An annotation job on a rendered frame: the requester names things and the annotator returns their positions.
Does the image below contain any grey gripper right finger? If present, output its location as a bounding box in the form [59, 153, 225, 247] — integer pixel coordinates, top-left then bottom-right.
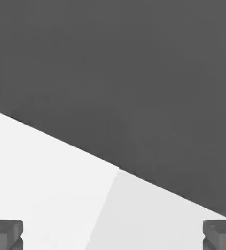
[202, 219, 226, 250]

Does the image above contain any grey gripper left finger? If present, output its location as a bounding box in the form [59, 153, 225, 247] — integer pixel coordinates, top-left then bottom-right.
[0, 219, 24, 250]

